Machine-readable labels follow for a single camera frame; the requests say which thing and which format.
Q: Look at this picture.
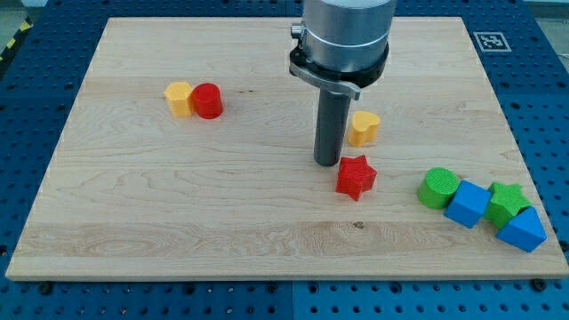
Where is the red star block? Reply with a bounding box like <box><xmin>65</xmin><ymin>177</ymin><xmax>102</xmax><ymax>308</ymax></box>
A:
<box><xmin>335</xmin><ymin>155</ymin><xmax>377</xmax><ymax>201</ymax></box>

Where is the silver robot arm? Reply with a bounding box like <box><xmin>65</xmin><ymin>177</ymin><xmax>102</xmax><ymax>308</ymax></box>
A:
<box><xmin>289</xmin><ymin>0</ymin><xmax>397</xmax><ymax>100</ymax></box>

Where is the blue cube block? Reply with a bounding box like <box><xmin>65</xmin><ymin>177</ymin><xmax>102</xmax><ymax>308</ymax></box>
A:
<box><xmin>444</xmin><ymin>180</ymin><xmax>491</xmax><ymax>228</ymax></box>

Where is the green star block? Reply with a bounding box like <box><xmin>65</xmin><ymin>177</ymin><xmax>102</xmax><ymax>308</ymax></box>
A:
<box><xmin>484</xmin><ymin>181</ymin><xmax>532</xmax><ymax>229</ymax></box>

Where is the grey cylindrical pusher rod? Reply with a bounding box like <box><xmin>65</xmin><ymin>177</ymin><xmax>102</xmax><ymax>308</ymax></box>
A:
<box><xmin>314</xmin><ymin>89</ymin><xmax>351</xmax><ymax>166</ymax></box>

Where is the yellow heart block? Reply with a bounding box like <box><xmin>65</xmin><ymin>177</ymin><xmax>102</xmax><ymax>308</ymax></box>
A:
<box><xmin>348</xmin><ymin>111</ymin><xmax>381</xmax><ymax>147</ymax></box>

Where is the red cylinder block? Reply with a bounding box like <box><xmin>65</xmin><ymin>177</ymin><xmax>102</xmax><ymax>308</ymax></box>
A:
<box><xmin>191</xmin><ymin>83</ymin><xmax>223</xmax><ymax>119</ymax></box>

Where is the yellow hexagon block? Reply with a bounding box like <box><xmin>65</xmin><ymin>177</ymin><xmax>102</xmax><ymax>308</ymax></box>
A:
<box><xmin>164</xmin><ymin>82</ymin><xmax>194</xmax><ymax>117</ymax></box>

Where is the green cylinder block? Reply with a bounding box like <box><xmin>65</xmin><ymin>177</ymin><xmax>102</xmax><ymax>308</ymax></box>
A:
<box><xmin>417</xmin><ymin>167</ymin><xmax>460</xmax><ymax>209</ymax></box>

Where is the wooden board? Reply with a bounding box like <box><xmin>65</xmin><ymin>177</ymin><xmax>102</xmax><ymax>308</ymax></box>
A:
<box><xmin>6</xmin><ymin>17</ymin><xmax>568</xmax><ymax>282</ymax></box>

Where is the white fiducial marker tag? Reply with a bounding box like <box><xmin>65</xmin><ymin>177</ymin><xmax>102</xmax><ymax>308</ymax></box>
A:
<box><xmin>473</xmin><ymin>31</ymin><xmax>511</xmax><ymax>52</ymax></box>

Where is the blue triangle block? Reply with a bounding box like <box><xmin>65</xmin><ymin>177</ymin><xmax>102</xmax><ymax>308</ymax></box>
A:
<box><xmin>496</xmin><ymin>206</ymin><xmax>548</xmax><ymax>252</ymax></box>

